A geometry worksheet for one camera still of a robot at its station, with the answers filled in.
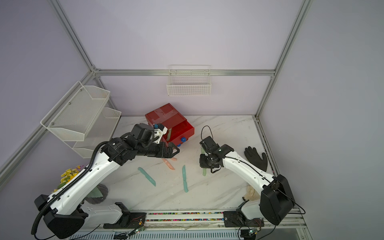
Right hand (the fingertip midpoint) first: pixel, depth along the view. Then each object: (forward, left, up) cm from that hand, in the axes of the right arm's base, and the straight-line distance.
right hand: (204, 165), depth 82 cm
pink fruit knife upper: (+10, +19, -9) cm, 23 cm away
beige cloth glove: (-13, -26, -10) cm, 31 cm away
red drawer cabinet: (+17, +14, +12) cm, 25 cm away
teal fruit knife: (-1, +35, -10) cm, 36 cm away
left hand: (-2, +16, +17) cm, 24 cm away
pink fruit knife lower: (+7, +23, -10) cm, 26 cm away
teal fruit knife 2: (-3, +12, -10) cm, 16 cm away
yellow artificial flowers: (-11, +59, +17) cm, 63 cm away
